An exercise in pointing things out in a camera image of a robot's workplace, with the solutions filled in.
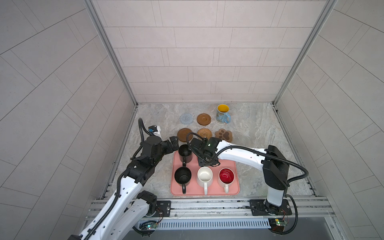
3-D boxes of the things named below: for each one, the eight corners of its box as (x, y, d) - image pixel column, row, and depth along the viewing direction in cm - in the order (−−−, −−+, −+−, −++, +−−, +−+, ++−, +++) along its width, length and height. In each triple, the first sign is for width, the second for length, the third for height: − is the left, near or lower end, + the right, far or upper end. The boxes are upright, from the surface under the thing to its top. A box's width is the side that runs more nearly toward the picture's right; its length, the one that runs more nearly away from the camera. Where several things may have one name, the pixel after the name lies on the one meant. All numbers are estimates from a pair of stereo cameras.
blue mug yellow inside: (216, 125, 106) (218, 115, 97) (216, 114, 112) (217, 104, 103) (228, 125, 106) (230, 115, 97) (226, 114, 112) (228, 104, 103)
